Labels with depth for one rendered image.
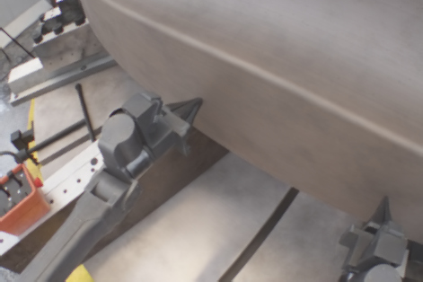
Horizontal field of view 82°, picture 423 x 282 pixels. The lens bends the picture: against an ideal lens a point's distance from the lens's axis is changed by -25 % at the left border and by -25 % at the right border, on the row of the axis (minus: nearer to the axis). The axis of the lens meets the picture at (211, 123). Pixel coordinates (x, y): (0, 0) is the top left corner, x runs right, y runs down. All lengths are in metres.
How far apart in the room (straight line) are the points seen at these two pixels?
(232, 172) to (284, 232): 0.34
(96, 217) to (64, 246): 0.08
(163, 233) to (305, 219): 0.55
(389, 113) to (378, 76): 0.06
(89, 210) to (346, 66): 0.46
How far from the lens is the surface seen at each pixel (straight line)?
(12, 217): 0.92
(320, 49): 0.49
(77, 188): 0.96
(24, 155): 1.71
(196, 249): 1.17
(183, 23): 0.58
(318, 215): 1.23
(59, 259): 0.47
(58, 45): 1.79
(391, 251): 0.40
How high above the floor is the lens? 1.43
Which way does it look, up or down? 51 degrees down
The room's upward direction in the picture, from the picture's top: 8 degrees counter-clockwise
